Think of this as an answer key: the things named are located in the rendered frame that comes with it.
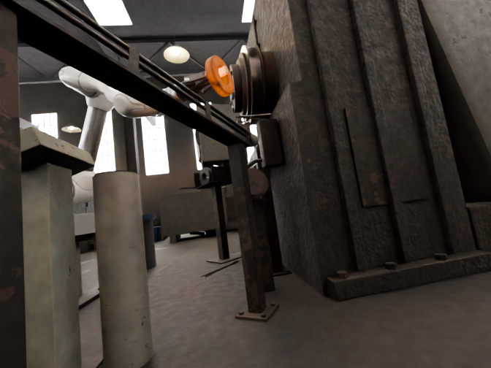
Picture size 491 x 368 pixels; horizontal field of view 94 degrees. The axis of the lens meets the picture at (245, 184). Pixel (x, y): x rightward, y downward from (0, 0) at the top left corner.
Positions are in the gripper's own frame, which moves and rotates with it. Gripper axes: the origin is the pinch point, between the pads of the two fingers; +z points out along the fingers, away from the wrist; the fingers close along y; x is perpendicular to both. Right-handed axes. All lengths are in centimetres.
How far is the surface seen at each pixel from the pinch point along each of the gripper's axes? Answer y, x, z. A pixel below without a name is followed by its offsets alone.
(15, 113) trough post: 63, -39, 3
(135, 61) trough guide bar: 45, -23, 5
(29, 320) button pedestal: 50, -73, -33
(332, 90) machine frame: -23.5, -13.6, 38.3
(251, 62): -32.6, 21.6, 2.8
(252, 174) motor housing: -8.3, -42.3, 2.5
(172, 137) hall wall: -757, 377, -730
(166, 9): -485, 690, -428
